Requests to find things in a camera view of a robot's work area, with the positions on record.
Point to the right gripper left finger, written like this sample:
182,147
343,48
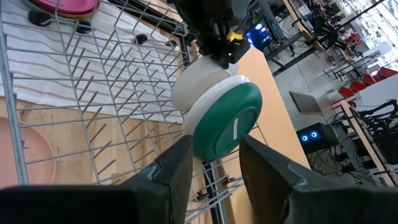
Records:
93,205

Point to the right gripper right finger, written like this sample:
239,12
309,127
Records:
311,205

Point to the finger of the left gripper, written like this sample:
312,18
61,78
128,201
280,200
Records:
236,53

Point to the white plate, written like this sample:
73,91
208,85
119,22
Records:
202,105

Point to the dark green plate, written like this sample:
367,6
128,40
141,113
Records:
224,124

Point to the peach plate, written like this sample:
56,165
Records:
37,149

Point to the brown plate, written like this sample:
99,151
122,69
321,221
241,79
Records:
81,16

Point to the yellow tag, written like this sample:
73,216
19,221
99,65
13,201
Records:
234,36

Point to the computer with blue lights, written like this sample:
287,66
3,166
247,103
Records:
314,137
259,34

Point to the wooden table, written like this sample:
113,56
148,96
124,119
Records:
303,28
363,137

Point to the dark floor mat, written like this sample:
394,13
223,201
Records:
306,102

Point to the red chair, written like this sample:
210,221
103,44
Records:
359,86
371,79
388,73
346,92

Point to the white striped dish towel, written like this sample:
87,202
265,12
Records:
40,90

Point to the black aluminium table frame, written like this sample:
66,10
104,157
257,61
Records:
214,186

